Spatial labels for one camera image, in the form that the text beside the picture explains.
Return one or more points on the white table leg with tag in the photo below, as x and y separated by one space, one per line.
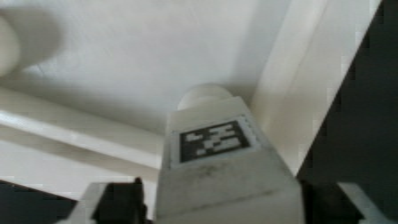
226 184

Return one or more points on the white square tabletop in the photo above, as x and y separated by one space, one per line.
111 55

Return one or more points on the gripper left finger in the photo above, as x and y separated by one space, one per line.
111 205

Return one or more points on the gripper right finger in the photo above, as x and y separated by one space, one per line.
338 204

